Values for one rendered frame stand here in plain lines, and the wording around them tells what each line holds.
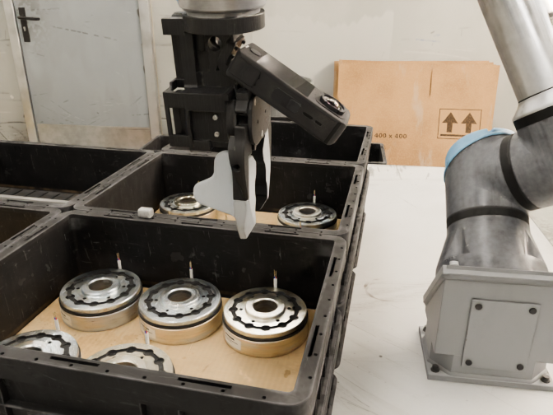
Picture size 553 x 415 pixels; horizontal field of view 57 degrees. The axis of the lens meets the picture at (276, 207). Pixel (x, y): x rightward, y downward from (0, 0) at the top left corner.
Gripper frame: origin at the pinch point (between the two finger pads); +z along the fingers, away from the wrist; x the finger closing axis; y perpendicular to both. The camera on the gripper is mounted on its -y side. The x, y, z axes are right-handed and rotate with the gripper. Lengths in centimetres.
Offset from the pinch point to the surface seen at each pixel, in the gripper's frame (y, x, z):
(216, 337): 5.5, 1.6, 17.1
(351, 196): -8.0, -24.2, 10.3
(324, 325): -8.4, 8.9, 6.0
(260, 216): 9.4, -34.6, 21.8
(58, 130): 238, -284, 116
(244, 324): 1.7, 1.8, 14.0
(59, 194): 53, -36, 22
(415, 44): -25, -318, 52
